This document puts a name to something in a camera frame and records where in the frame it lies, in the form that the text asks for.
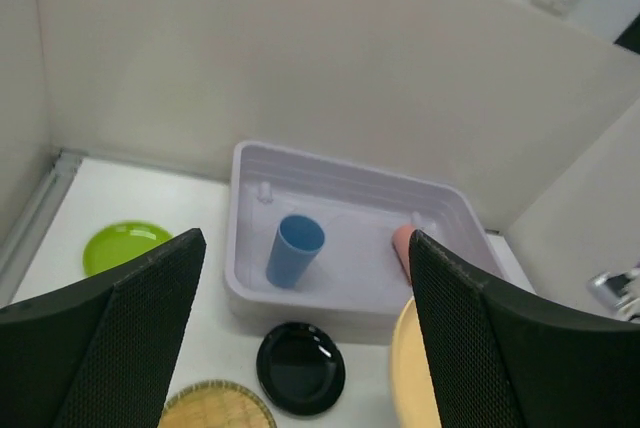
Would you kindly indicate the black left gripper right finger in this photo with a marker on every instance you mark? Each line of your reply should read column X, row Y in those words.
column 500, row 356

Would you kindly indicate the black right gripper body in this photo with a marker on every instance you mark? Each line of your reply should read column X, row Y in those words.
column 616, row 293

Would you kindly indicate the blue plastic cup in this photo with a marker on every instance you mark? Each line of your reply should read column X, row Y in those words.
column 297, row 242

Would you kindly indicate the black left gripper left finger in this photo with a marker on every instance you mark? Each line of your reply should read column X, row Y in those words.
column 101, row 352

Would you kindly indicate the black glossy plate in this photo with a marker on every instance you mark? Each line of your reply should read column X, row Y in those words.
column 300, row 369

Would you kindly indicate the grey plastic bin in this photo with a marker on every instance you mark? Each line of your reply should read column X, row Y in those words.
column 356, row 288

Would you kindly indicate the woven bamboo plate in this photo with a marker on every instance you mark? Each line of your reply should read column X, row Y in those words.
column 216, row 403

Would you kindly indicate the green plastic plate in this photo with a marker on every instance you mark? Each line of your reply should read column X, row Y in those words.
column 119, row 243

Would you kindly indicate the orange plastic plate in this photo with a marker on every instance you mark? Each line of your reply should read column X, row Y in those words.
column 410, row 381

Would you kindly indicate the pink plastic cup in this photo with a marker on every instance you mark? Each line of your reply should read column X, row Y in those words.
column 400, row 241

